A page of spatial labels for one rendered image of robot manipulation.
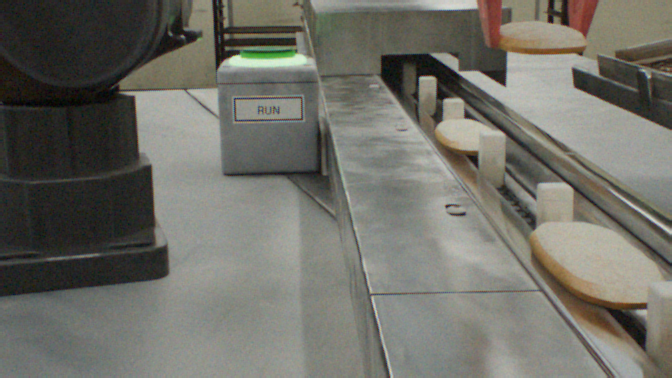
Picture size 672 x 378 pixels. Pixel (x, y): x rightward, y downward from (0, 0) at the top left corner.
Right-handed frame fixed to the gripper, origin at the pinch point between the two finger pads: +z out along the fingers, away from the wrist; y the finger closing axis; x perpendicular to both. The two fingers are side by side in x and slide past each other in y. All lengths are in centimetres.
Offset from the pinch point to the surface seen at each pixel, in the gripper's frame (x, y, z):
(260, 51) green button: 22.6, -14.1, 2.6
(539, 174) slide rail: 4.7, 1.5, 8.2
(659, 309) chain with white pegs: -21.3, -1.1, 6.8
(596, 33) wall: 701, 205, 56
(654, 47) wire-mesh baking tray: 19.6, 12.4, 3.0
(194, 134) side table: 39.1, -20.7, 11.1
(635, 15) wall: 701, 231, 44
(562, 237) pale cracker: -11.3, -1.3, 7.3
